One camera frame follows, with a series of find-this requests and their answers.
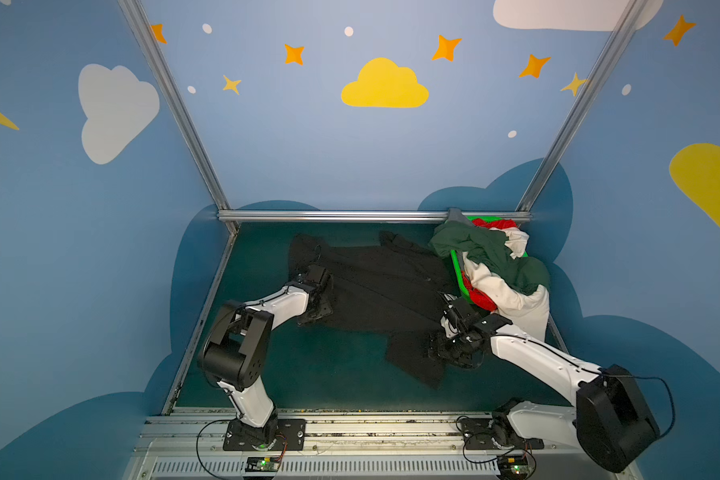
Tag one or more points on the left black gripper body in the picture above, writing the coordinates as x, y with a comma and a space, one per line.
321, 297

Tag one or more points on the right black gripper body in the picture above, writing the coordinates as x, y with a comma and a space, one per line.
450, 346

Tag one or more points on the black t shirt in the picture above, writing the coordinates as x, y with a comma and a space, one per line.
395, 288

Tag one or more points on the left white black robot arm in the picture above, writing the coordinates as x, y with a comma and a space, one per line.
235, 352

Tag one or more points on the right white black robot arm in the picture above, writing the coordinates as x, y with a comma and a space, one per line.
607, 416

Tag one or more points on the red t shirt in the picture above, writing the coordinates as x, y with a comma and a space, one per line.
476, 296

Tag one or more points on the bright green plastic basket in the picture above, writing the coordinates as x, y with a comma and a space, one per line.
517, 240

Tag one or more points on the white t shirt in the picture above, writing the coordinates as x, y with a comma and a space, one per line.
528, 312

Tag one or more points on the dark green t shirt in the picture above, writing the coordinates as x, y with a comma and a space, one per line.
487, 248

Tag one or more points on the grey t shirt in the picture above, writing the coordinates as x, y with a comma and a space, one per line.
456, 215

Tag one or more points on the right green circuit board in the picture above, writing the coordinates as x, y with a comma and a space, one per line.
513, 467

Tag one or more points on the green circuit board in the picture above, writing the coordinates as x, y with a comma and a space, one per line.
262, 465
513, 467

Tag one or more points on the left green circuit board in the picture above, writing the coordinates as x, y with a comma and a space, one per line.
262, 465

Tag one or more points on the right side floor rail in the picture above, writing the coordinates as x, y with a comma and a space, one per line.
555, 334

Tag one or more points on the rear horizontal aluminium rail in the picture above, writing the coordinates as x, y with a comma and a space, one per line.
417, 217

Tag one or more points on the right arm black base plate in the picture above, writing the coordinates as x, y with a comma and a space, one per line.
493, 434

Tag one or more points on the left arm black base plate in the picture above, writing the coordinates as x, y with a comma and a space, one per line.
275, 435

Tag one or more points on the front aluminium rail bed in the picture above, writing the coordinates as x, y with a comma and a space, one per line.
187, 444

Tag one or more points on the left rear aluminium post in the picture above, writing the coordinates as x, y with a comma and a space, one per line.
137, 20

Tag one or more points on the aluminium post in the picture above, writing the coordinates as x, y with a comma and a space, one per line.
137, 20
616, 44

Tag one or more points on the right rear aluminium post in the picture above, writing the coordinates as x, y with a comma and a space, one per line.
616, 44

